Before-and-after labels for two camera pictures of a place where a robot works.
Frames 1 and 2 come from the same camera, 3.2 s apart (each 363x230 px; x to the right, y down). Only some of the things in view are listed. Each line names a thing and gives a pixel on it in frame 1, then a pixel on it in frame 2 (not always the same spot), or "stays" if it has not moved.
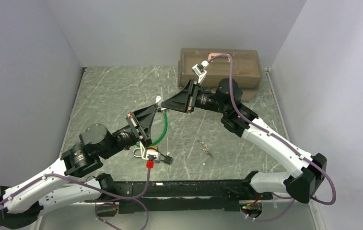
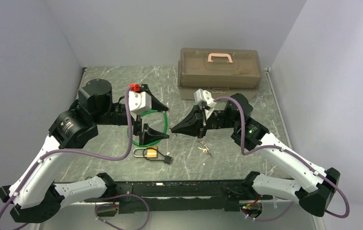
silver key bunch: [206, 150] stays
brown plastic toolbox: [246, 64] stays
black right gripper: [185, 100] -> [194, 123]
